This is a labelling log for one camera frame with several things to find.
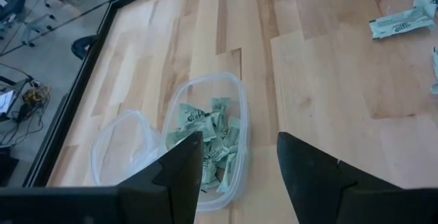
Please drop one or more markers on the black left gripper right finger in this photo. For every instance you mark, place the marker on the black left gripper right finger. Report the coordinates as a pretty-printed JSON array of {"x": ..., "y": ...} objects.
[{"x": 321, "y": 189}]

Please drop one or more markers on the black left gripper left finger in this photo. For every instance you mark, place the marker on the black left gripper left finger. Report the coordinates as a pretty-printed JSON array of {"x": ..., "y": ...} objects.
[{"x": 174, "y": 183}]

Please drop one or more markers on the clear plastic bin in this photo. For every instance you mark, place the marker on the clear plastic bin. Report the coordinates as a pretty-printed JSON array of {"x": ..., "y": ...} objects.
[
  {"x": 123, "y": 148},
  {"x": 244, "y": 121}
]

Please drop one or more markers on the dark blue table clamp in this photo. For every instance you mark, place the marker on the dark blue table clamp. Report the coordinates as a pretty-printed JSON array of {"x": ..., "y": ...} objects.
[{"x": 82, "y": 47}]

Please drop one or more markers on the thin black floor rod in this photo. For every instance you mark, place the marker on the thin black floor rod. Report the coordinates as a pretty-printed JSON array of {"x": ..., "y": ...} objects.
[{"x": 51, "y": 28}]

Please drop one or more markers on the rolling chair base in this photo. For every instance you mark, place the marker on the rolling chair base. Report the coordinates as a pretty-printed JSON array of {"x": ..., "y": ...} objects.
[{"x": 36, "y": 28}]

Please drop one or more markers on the black table edge frame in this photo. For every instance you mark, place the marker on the black table edge frame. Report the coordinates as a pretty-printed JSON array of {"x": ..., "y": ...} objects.
[{"x": 73, "y": 97}]

